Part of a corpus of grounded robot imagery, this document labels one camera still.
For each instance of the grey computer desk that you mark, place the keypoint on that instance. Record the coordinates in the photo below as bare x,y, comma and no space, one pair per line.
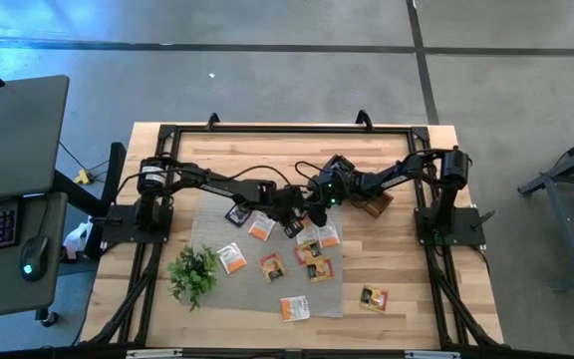
13,139

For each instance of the silver brown snack packet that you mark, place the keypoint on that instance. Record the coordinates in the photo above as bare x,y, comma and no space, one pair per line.
272,266

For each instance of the wooden tea organizer box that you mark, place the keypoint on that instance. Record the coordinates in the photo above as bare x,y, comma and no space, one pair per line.
379,205

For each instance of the grey woven placemat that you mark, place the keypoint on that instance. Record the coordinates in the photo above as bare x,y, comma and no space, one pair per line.
247,289

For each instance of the green potted plant white pot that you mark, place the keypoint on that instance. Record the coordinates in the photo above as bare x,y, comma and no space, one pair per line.
192,271

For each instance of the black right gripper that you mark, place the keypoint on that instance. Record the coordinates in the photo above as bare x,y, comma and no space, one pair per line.
334,189

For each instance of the yellow power plug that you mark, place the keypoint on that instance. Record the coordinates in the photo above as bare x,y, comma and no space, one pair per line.
84,176

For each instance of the grey metal cart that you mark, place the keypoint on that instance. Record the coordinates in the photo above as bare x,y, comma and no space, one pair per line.
566,209

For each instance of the black aluminium table frame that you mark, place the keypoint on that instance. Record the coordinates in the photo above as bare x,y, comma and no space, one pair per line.
292,130

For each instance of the white orange Tazo tea packet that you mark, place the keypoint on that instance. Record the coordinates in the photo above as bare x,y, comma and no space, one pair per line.
307,235
294,308
261,227
231,257
328,235

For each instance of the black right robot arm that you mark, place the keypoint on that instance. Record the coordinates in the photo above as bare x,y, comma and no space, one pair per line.
401,174

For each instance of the silver metal bracket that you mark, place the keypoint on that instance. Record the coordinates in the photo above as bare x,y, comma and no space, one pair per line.
431,355
152,354

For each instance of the black computer mouse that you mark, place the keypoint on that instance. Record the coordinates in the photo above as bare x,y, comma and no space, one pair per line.
33,259

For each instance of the dark foil tea packet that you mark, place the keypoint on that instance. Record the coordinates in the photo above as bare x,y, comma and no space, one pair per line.
238,215

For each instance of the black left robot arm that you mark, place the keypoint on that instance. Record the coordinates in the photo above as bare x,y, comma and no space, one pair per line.
217,187

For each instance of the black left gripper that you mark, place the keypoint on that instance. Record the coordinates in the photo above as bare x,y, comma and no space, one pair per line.
289,202

